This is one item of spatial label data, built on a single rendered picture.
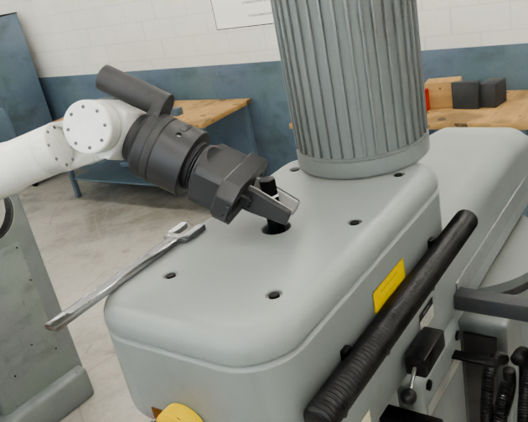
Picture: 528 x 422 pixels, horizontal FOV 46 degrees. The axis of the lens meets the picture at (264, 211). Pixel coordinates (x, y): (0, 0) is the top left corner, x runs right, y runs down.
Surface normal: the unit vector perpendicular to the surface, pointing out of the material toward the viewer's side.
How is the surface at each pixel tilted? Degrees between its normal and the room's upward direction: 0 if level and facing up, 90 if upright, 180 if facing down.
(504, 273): 0
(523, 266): 0
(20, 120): 90
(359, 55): 90
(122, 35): 90
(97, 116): 75
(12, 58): 90
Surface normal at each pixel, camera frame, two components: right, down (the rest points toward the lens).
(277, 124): -0.55, 0.43
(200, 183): -0.34, 0.43
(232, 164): 0.30, -0.79
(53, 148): 0.91, -0.31
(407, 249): 0.81, 0.08
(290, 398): 0.46, 0.27
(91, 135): -0.23, 0.17
